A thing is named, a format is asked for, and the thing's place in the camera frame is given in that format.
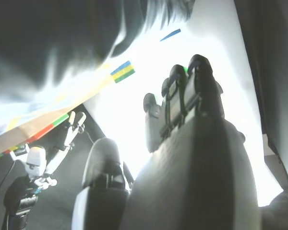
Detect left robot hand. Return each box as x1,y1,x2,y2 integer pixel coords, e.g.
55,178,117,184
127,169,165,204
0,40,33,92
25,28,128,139
72,54,261,230

